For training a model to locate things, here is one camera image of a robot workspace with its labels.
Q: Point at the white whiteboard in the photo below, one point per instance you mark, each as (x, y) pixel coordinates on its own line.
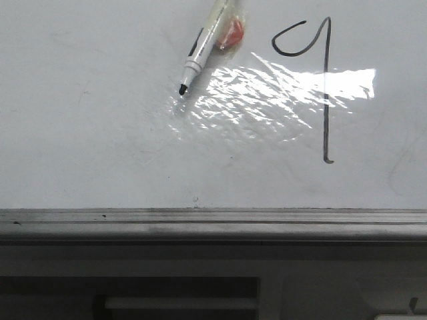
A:
(322, 105)

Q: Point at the aluminium whiteboard tray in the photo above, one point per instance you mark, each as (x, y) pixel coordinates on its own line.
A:
(214, 224)

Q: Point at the white whiteboard marker black tip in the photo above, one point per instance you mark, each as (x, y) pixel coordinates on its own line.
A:
(219, 15)

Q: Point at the white object bottom right corner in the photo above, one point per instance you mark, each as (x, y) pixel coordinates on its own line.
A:
(416, 310)

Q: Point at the red magnet taped to marker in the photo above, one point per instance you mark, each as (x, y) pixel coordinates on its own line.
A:
(232, 34)

